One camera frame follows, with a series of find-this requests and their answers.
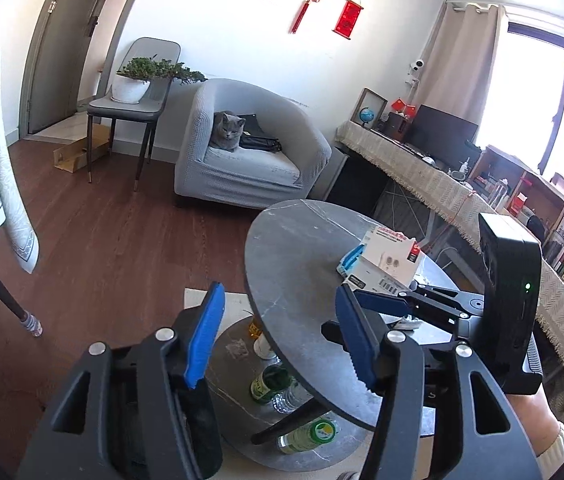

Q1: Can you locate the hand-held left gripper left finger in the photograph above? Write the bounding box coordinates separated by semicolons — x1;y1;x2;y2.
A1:
17;281;226;480

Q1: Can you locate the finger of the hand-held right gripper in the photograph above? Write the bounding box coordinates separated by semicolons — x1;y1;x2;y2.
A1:
352;285;485;333
321;321;350;353

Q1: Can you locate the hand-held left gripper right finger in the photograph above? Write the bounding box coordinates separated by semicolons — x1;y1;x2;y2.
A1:
335;284;545;480

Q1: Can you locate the white cardboard box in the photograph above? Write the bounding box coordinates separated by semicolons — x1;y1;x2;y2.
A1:
349;227;425;296

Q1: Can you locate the person's right forearm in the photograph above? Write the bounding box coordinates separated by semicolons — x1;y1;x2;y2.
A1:
504;385;564;480

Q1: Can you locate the crumpled white tissue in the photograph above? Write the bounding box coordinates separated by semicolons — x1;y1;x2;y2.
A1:
392;312;423;331

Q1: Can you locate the cream floor rug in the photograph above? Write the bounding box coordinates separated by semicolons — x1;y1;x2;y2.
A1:
183;287;263;341

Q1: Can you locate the blue tissue pack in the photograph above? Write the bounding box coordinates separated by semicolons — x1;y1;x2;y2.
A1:
337;244;368;277

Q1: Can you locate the white cup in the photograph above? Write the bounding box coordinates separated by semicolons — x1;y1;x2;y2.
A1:
253;332;279;361

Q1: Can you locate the low round marble table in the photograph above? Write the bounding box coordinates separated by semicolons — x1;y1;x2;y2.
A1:
205;317;438;472

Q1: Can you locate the round grey marble table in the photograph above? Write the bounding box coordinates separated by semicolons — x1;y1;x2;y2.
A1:
243;199;468;446

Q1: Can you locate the clear plastic bottle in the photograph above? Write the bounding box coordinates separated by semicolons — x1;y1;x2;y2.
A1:
272;382;313;413

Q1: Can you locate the green glass bottle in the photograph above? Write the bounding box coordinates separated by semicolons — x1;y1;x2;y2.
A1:
249;364;290;405

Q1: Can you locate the green label plastic bottle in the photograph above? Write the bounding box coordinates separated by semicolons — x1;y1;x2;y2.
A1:
277;419;339;455

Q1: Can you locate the wooden bookshelf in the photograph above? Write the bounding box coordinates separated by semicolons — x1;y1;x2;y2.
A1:
467;145;564;311

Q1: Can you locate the black cabinet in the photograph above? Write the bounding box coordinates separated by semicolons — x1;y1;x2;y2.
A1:
307;147;398;216

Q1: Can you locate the desk with lace cloth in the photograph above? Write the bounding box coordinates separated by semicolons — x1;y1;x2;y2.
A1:
334;120;564;411

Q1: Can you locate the grey armchair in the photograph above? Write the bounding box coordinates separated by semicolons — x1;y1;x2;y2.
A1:
174;78;333;209

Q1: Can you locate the black monitor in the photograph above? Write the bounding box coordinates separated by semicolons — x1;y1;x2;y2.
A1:
404;105;480;161

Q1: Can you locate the grey cat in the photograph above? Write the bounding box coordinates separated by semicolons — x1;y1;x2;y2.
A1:
208;111;247;153

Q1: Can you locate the black bag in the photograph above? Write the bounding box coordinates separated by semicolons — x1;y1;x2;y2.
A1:
238;114;283;153

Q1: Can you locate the window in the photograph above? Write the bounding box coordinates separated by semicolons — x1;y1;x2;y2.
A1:
474;5;564;196

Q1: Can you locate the flat cardboard box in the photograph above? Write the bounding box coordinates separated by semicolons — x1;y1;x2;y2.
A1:
53;124;115;173

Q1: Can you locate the grey dining chair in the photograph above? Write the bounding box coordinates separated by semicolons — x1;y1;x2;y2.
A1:
86;37;182;192

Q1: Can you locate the beige curtain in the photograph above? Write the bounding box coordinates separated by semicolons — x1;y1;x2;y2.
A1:
414;2;508;123

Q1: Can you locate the potted plant in white pot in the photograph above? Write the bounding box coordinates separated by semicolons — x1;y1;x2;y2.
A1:
110;57;208;105

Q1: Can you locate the grey door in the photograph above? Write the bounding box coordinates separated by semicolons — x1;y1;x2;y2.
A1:
18;0;113;136

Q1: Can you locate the wooden picture frame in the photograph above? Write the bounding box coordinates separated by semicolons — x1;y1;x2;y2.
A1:
349;88;389;128

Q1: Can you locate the red wall scroll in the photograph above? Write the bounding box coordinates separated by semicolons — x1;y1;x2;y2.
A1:
332;0;365;40

